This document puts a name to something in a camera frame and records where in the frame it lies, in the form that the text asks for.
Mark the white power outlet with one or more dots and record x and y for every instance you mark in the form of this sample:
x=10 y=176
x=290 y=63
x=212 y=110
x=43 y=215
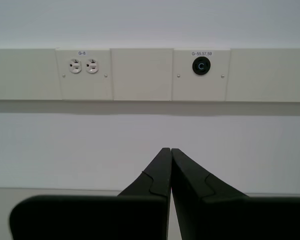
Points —
x=92 y=66
x=75 y=66

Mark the cream double outlet cover plate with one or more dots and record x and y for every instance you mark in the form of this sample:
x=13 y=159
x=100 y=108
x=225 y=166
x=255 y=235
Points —
x=87 y=87

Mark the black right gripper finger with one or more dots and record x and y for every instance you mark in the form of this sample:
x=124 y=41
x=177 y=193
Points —
x=227 y=217
x=102 y=217

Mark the black round twist-lock socket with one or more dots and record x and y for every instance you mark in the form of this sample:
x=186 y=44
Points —
x=201 y=66

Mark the cream blank cover plate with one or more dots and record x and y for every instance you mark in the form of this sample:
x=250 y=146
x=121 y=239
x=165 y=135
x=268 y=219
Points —
x=142 y=75

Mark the cream round socket cover plate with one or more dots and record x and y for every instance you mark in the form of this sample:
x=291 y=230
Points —
x=201 y=87

